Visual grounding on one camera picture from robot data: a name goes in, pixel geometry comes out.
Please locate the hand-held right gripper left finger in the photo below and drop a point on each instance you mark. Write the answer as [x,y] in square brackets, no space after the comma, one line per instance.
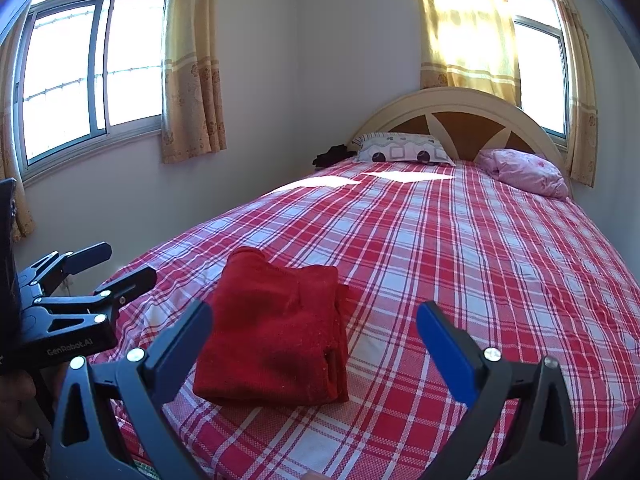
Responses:
[190,335]

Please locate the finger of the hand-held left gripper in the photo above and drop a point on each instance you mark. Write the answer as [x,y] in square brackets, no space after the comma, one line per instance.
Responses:
[135,282]
[90,255]

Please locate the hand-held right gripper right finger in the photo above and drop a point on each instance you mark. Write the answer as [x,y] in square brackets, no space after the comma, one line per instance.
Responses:
[447,355]

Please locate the red knitted sweater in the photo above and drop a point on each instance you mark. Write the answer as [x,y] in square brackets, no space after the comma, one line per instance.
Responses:
[270,330]

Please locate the person's left forearm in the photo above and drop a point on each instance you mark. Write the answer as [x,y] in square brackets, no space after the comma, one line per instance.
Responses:
[20,457]

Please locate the person's left hand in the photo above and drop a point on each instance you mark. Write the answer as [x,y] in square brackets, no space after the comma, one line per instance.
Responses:
[17,405]

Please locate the red plaid bed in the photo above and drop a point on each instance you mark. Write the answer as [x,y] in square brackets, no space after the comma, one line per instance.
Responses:
[450,260]

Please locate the green plaid cloth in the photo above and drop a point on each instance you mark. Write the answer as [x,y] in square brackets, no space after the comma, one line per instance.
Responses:
[145,471]

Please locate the large sliding window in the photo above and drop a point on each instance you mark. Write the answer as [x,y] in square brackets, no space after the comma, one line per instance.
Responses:
[65,85]

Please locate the pink pillow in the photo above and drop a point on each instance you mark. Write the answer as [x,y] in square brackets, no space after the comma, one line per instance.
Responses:
[525,172]

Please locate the patterned white pillow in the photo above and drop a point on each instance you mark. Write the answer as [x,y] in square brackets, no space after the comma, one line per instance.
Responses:
[400,150]

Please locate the cream and brown headboard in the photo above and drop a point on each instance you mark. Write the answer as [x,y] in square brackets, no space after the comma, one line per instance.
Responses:
[475,130]

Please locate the dark cloth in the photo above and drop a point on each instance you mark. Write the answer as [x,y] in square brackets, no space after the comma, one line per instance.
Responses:
[332,156]

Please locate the small sliding window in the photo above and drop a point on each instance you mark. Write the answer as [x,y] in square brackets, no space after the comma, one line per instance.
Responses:
[540,75]

